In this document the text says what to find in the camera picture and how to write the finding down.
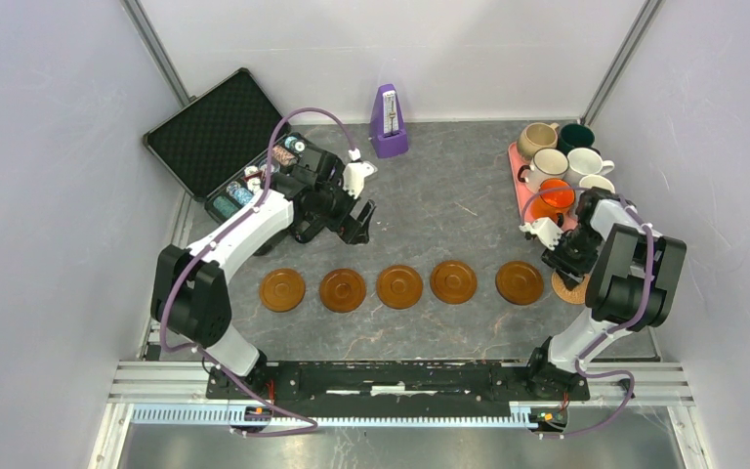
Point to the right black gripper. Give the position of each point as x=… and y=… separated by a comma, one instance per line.
x=569, y=272

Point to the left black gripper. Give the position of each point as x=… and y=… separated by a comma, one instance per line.
x=355, y=231

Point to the pink tray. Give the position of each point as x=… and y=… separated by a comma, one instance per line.
x=524, y=196

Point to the woven rattan coaster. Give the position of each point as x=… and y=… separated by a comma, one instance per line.
x=574, y=296

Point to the orange mug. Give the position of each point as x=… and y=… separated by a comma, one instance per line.
x=554, y=200

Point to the wooden coaster three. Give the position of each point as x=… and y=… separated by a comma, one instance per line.
x=342, y=291

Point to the wooden coaster five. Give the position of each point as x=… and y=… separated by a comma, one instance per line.
x=519, y=283

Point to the wooden coaster two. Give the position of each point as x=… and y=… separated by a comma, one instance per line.
x=399, y=287

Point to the wooden coaster one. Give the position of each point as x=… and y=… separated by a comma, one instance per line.
x=282, y=290

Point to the wooden coaster four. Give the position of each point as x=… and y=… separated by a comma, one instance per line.
x=453, y=282

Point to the beige ceramic mug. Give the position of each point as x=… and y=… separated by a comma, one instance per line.
x=535, y=137

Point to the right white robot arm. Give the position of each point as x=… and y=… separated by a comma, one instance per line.
x=631, y=272

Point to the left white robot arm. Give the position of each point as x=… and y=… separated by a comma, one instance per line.
x=191, y=288

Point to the light blue mug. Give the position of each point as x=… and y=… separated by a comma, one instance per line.
x=597, y=182

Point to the white mug black rim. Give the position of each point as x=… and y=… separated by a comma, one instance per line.
x=545, y=164

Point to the purple metronome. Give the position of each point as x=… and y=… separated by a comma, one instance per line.
x=387, y=130

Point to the dark green mug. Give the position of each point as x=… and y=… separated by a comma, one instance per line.
x=574, y=136

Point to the black poker chip case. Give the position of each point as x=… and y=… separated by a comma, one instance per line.
x=216, y=144

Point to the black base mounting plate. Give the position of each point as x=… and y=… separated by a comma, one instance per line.
x=480, y=388

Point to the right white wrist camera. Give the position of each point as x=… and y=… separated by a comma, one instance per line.
x=545, y=230

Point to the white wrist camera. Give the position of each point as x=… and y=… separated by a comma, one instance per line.
x=355, y=175
x=545, y=230

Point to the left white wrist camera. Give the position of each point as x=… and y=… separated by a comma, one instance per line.
x=355, y=175

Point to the aluminium frame rail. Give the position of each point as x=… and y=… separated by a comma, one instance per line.
x=175, y=393

